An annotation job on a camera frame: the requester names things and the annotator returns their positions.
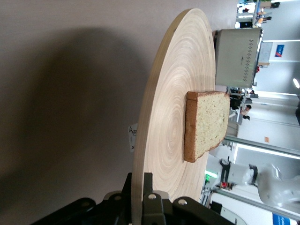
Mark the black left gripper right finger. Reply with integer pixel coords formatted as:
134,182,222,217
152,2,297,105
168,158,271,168
142,172,167,225

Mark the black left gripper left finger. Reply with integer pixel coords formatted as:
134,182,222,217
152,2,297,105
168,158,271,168
93,172,133,225

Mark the slice of bread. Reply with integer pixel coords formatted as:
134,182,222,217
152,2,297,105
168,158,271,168
183,90,231,163

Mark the round wooden plate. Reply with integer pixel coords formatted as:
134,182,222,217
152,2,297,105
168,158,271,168
130,8,217,225

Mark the silver and beige toaster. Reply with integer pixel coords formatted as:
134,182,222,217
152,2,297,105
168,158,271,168
214,26,264,89

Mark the small tape label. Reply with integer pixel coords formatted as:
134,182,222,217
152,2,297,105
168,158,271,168
128,123,139,153

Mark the blue banner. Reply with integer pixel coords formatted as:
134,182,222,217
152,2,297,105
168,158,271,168
272,212,300,225

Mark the seated person in background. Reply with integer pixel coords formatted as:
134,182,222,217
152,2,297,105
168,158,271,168
240,104,253,121

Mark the blue wall sign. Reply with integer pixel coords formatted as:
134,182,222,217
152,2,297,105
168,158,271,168
274,44,285,58

